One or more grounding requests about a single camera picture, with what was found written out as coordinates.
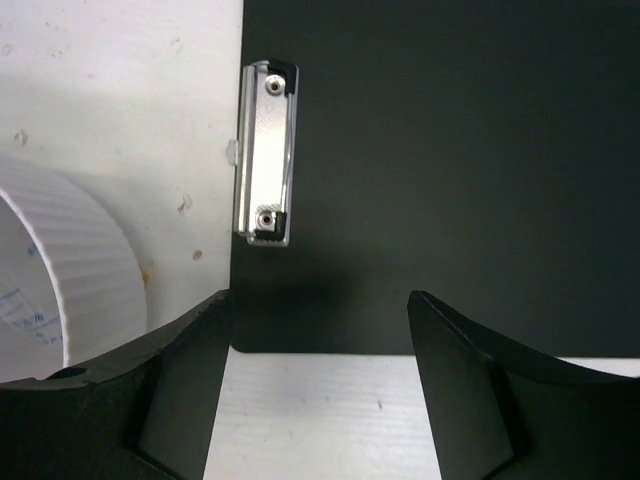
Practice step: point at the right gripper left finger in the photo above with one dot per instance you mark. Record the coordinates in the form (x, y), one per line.
(145, 410)

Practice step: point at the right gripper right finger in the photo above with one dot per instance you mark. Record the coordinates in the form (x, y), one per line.
(500, 410)

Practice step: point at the white round desk organizer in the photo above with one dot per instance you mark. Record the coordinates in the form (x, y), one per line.
(71, 287)

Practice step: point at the black clipboard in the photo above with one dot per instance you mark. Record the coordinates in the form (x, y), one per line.
(486, 152)

